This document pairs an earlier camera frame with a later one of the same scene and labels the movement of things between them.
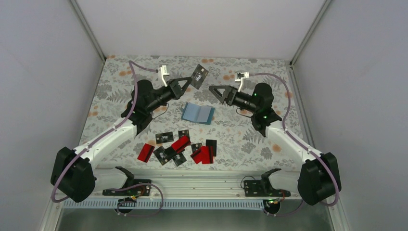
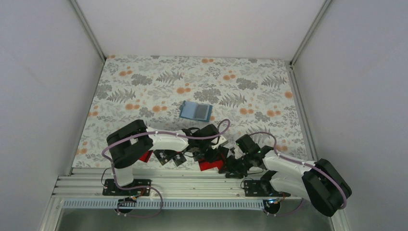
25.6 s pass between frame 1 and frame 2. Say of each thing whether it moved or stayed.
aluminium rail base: stayed
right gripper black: moved
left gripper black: moved
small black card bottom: stayed
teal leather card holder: stayed
